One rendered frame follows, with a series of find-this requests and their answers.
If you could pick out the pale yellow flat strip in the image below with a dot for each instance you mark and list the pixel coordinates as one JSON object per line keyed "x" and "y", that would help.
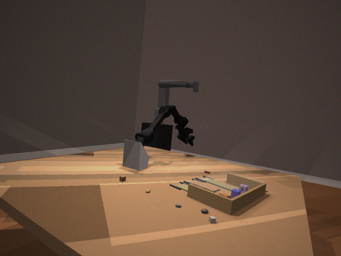
{"x": 183, "y": 187}

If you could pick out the brown open-top box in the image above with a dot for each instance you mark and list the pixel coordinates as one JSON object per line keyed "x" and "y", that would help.
{"x": 227, "y": 191}

